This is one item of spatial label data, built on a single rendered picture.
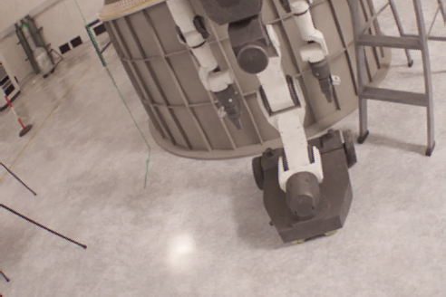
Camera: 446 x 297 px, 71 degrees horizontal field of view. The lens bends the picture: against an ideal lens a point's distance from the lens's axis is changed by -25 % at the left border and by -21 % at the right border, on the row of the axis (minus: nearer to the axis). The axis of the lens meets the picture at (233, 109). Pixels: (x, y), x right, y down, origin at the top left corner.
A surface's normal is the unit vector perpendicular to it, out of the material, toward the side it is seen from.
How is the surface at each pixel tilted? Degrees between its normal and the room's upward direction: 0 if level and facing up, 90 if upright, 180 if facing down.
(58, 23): 90
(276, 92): 86
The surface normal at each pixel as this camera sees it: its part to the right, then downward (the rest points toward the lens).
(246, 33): -0.30, -0.21
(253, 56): -0.07, 0.52
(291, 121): -0.24, 0.04
